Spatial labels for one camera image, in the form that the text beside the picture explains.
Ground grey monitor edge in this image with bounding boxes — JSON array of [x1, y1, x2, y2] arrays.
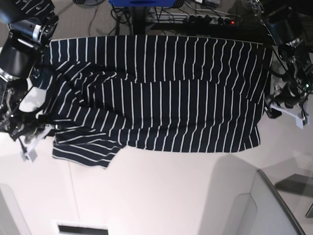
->
[[251, 170, 305, 235]]

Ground blue box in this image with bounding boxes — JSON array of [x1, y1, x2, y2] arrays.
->
[[109, 0, 176, 7]]

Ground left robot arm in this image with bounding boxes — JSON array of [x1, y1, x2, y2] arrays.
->
[[249, 0, 313, 128]]

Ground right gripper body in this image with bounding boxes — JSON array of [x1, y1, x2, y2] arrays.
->
[[0, 113, 49, 143]]

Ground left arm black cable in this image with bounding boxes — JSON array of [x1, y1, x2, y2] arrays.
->
[[268, 44, 291, 79]]

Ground navy white striped t-shirt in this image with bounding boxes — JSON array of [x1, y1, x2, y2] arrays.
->
[[32, 35, 272, 168]]

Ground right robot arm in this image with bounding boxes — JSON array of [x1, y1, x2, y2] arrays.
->
[[0, 0, 59, 162]]

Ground power strip with red light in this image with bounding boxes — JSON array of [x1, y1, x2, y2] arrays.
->
[[182, 15, 243, 26]]

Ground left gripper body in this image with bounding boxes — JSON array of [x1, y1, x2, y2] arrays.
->
[[265, 84, 308, 118]]

